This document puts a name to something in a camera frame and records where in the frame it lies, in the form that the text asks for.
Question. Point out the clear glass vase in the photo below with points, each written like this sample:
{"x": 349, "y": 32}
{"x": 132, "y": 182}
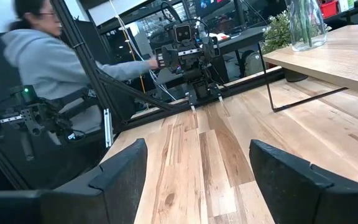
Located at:
{"x": 308, "y": 28}

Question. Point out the red plastic bin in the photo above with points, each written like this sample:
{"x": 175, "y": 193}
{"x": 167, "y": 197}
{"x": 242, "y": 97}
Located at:
{"x": 329, "y": 8}

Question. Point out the red artificial flower bunch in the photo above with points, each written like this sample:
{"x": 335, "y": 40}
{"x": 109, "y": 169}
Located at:
{"x": 295, "y": 15}
{"x": 304, "y": 18}

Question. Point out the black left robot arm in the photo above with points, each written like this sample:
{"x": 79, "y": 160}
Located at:
{"x": 197, "y": 84}

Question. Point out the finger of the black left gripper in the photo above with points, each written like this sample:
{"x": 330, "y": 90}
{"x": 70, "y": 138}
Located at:
{"x": 166, "y": 57}
{"x": 210, "y": 48}

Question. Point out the black computer monitor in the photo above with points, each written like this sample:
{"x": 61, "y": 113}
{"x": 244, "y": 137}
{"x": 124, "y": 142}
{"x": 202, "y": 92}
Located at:
{"x": 211, "y": 6}

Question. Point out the dark grey desk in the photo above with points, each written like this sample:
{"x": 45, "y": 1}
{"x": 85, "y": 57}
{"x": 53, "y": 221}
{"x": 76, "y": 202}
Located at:
{"x": 241, "y": 39}

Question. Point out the person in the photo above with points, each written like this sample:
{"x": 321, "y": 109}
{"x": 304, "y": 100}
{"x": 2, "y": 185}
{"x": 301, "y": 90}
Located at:
{"x": 48, "y": 65}

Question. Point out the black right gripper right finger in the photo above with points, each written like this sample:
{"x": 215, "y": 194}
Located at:
{"x": 297, "y": 193}

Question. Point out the wooden shelf with black frame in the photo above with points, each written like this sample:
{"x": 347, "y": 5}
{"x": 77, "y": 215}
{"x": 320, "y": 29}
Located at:
{"x": 337, "y": 59}

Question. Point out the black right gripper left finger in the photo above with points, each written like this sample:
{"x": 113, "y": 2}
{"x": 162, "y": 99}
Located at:
{"x": 117, "y": 186}

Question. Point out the black aluminium table frame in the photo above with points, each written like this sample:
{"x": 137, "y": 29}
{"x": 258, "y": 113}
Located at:
{"x": 89, "y": 68}

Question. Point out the silver frame bracket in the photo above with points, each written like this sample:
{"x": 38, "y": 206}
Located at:
{"x": 107, "y": 127}

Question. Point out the person's hand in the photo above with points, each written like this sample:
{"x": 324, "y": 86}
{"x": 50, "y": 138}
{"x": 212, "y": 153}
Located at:
{"x": 153, "y": 63}

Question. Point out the potted green plant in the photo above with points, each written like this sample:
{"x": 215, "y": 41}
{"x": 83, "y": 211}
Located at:
{"x": 278, "y": 31}

